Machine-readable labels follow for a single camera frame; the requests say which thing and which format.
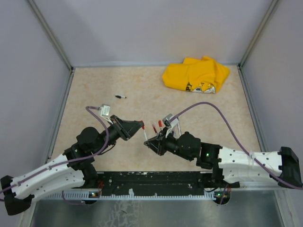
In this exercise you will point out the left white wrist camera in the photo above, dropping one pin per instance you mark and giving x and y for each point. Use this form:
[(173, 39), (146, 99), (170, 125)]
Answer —
[(104, 111)]

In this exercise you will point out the yellow folded t-shirt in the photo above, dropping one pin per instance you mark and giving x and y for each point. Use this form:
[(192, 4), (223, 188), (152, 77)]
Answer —
[(204, 75)]

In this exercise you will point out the white pen red tip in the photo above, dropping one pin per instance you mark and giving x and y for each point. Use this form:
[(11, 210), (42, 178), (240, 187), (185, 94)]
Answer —
[(160, 125)]

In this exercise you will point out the white slotted cable duct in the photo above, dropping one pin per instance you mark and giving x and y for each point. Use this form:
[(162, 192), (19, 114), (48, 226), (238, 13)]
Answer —
[(92, 196)]

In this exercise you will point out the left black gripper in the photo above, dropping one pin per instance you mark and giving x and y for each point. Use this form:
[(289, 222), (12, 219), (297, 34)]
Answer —
[(126, 128)]

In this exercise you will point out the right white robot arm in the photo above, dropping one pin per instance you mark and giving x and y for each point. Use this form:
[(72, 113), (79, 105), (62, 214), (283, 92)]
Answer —
[(230, 165)]

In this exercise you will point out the black capped marker pen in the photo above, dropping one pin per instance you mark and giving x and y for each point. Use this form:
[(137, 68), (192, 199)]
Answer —
[(120, 96)]

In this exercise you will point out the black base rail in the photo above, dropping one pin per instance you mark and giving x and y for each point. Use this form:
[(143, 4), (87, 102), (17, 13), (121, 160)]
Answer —
[(161, 183)]

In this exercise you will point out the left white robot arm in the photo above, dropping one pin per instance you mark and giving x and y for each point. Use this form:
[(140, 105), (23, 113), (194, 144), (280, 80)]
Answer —
[(72, 169)]

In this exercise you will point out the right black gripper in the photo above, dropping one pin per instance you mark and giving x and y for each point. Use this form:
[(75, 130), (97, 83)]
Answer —
[(158, 143)]

